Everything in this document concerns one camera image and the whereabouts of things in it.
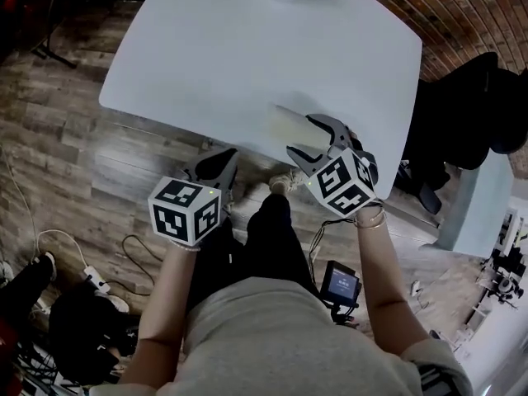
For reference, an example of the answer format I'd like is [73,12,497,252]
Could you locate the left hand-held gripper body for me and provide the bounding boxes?
[147,174,226,248]

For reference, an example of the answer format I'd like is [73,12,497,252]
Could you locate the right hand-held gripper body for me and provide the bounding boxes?
[306,133,380,219]

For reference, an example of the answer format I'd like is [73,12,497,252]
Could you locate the person's left forearm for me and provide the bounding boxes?
[137,239,204,348]

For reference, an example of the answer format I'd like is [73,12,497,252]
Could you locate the person's right forearm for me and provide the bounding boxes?
[354,209,416,319]

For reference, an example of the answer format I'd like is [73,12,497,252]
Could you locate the person's beige shoe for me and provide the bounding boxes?
[267,169,309,196]

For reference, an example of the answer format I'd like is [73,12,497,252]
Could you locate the person's black trousers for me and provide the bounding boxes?
[185,192,323,318]

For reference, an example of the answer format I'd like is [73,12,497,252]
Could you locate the black screen device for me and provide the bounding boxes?
[319,260,364,326]

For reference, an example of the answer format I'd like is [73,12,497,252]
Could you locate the white table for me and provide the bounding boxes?
[98,0,424,202]

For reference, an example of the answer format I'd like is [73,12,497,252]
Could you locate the white power strip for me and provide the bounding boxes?
[81,264,112,294]

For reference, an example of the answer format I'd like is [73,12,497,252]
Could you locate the black office chair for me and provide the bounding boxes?
[400,50,528,217]

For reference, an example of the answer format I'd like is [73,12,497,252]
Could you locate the grey-blue side table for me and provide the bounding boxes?
[418,150,515,260]

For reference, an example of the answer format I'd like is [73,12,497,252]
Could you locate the person's grey shirt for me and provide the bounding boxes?
[88,276,475,396]

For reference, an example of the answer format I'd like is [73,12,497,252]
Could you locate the black bag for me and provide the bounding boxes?
[48,290,142,371]

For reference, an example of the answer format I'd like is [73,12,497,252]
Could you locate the white equipment rack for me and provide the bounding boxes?
[469,196,528,346]

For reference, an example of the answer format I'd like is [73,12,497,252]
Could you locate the black floor stand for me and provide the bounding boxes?
[29,0,78,70]

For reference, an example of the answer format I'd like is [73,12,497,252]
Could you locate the white beaded bracelet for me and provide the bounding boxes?
[168,239,202,254]

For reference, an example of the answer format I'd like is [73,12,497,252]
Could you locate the thin gold bracelets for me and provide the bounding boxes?
[352,203,390,232]

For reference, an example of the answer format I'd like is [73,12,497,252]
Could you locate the thin black device cable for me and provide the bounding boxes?
[307,216,356,295]

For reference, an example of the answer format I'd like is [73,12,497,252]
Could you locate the black looped floor cable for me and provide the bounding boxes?
[120,233,167,298]

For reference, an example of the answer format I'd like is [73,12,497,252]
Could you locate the thick white cable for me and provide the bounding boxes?
[35,228,91,272]

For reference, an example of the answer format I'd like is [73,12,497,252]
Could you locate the thin white cable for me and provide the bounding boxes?
[0,144,39,241]

